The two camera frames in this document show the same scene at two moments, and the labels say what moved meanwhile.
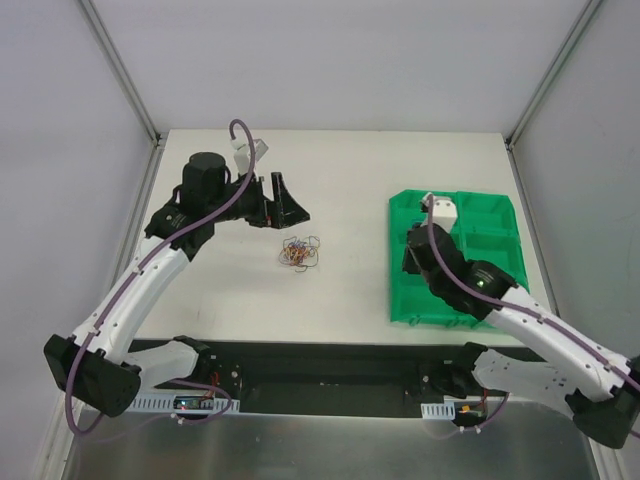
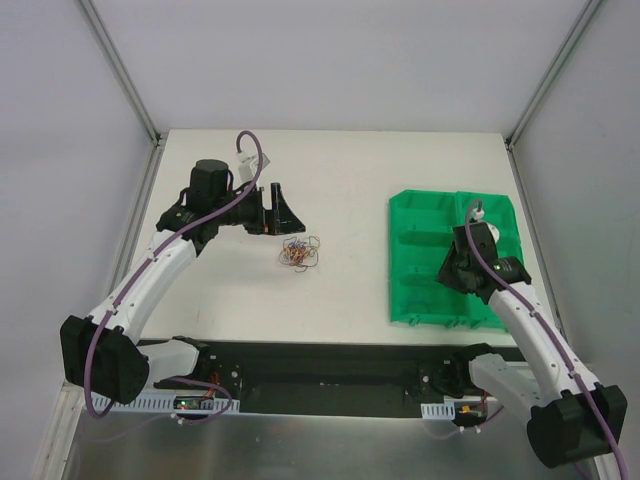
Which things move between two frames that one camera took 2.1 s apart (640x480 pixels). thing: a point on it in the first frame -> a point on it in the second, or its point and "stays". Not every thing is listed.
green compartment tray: x=484 y=228 stays
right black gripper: x=410 y=259 -> x=454 y=270
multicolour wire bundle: x=301 y=254 stays
